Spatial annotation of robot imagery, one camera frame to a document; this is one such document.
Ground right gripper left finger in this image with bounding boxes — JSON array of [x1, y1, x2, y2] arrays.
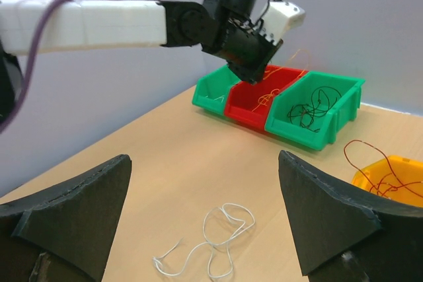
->
[[1, 155, 132, 281]]

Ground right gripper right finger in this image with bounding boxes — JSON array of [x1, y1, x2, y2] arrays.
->
[[278, 151, 422, 281]]

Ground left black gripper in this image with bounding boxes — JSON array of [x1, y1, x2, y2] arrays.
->
[[226, 28, 284, 85]]

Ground brown thin wire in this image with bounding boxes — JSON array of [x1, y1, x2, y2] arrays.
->
[[343, 139, 423, 199]]

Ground black thin wire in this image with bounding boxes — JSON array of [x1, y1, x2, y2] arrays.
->
[[287, 86, 343, 133]]

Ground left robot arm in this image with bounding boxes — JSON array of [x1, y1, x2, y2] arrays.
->
[[1, 0, 299, 128]]

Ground red bin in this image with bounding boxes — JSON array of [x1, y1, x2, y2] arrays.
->
[[224, 65, 308, 131]]

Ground left green bin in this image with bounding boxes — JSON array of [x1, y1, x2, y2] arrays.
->
[[192, 65, 240, 116]]

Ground green bin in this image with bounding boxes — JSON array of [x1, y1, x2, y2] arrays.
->
[[192, 65, 240, 116], [265, 71, 365, 151]]

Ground yellow bin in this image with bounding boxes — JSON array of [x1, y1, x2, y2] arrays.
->
[[352, 155, 422, 207]]

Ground right green bin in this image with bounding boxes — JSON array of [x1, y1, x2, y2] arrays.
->
[[265, 71, 365, 151]]

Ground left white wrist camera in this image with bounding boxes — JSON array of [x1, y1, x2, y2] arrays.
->
[[258, 0, 306, 45]]

